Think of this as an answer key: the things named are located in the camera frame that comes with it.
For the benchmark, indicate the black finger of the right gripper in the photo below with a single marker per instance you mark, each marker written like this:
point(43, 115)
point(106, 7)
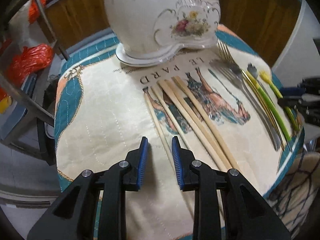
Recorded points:
point(309, 85)
point(308, 109)

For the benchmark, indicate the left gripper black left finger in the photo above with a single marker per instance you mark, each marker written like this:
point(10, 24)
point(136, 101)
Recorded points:
point(94, 200)

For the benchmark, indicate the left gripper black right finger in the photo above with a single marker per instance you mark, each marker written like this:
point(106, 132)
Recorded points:
point(224, 201)

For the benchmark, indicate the yellow green handled fork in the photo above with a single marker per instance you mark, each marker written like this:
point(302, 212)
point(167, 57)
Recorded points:
point(265, 77)

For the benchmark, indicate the green handled spork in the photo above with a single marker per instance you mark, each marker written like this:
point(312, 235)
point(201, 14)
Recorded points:
point(252, 74)

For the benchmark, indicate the silver fork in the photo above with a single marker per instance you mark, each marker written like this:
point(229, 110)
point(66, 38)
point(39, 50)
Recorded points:
point(233, 74)

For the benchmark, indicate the gold fork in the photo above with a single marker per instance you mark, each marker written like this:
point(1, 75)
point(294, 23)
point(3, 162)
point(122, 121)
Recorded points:
point(227, 58)

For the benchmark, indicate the wooden chopstick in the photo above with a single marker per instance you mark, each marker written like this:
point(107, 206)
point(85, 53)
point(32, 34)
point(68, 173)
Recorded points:
point(155, 90)
point(206, 134)
point(158, 126)
point(222, 145)
point(196, 130)

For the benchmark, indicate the wooden kitchen cabinet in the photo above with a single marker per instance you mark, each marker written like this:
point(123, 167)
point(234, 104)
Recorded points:
point(265, 25)

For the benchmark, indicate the cream teal printed tablecloth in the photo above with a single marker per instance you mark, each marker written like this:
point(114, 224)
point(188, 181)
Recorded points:
point(101, 114)

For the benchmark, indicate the metal shelving rack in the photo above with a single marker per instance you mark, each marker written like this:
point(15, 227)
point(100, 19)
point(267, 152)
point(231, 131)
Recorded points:
point(28, 47)

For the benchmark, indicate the red plastic bag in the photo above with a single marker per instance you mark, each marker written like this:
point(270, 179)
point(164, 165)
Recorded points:
point(31, 60)

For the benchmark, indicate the white floral ceramic utensil holder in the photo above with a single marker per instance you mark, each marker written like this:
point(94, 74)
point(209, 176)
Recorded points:
point(151, 32)

